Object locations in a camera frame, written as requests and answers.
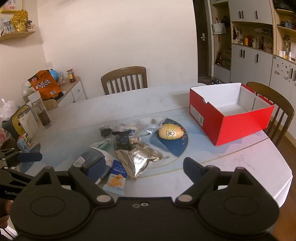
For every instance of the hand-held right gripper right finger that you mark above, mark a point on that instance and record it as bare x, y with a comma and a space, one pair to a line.
190, 168

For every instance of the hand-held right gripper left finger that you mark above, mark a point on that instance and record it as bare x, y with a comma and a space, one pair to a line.
96, 168

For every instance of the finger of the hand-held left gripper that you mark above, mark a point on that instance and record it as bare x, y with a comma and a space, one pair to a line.
30, 157
16, 175

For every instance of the dark blue white packet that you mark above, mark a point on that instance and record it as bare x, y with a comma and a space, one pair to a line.
89, 154

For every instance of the light blue white snack packet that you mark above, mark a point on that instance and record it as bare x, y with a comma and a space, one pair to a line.
115, 178

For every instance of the green tube packet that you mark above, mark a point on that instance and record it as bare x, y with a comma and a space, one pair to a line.
103, 143

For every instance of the silver foil snack packet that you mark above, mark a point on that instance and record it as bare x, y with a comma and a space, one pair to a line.
124, 165
141, 158

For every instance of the clear packet of black granules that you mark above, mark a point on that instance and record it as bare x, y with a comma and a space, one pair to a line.
106, 132

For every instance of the black seaweed packet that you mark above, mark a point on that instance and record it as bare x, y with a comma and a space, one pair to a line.
121, 140

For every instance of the yellow egg-shaped toy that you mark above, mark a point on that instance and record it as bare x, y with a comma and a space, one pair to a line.
165, 132

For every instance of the small white packet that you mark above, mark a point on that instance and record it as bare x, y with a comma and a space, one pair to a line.
123, 125

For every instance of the clear blueberry bread packet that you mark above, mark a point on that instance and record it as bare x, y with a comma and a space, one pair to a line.
133, 132

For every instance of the white packet with orange picture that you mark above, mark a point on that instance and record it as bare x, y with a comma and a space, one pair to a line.
148, 131

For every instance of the red cardboard box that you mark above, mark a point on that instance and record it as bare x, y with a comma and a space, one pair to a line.
240, 127

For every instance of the rubik's cube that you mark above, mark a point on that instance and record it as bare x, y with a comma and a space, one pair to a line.
25, 141

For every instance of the black yellow device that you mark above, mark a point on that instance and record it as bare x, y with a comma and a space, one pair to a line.
10, 127

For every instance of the clear bottle with dark contents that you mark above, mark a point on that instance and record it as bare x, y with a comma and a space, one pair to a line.
42, 113

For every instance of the clear plastic bag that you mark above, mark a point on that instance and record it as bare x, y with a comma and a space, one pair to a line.
8, 107

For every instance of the small wooden box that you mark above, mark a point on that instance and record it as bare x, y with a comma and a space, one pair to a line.
50, 104

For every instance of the orange snack bag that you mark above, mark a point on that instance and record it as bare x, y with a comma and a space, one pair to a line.
45, 84

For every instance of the white side cabinet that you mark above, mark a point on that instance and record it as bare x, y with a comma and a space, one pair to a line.
77, 91

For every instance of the small blue globe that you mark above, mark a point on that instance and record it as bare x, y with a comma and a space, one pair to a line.
54, 75

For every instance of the small acrylic photo stand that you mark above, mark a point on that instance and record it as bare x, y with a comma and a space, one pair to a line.
62, 77

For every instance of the glass jar with red lid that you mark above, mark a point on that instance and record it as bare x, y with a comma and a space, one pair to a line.
71, 77

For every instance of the black white sneaker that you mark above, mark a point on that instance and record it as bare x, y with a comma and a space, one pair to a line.
215, 81

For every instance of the wooden slat-back chair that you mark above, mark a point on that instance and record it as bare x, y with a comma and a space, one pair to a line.
281, 102
123, 70

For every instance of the dark brown door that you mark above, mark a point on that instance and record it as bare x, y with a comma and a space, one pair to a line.
203, 58

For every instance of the white fridge with magnets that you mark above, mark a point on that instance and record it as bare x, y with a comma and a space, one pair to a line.
282, 71

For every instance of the golden ornament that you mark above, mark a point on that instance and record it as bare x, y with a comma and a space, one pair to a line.
20, 19

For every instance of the orange bottle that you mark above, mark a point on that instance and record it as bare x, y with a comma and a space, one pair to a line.
246, 41

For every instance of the grey tote bag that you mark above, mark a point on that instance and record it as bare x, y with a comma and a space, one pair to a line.
218, 27

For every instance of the framed picture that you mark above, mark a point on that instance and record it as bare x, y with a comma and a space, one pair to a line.
11, 5

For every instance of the grey wooden wall cabinet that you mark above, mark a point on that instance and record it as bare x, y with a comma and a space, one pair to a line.
249, 67

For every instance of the wooden wall shelf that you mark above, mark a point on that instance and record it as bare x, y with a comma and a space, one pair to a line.
16, 36

